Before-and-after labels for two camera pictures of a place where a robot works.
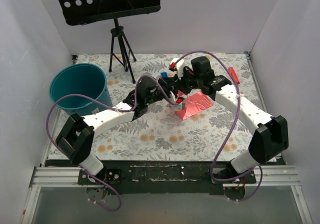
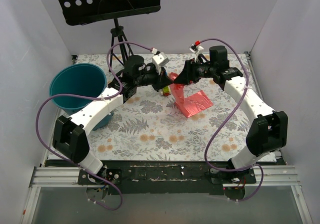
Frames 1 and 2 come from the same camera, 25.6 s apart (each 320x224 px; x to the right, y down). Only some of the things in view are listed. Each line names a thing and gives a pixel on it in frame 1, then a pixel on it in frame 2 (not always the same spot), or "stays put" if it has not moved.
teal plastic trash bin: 84,78 stays put
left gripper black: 165,87 → 159,78
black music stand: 84,4 stays put
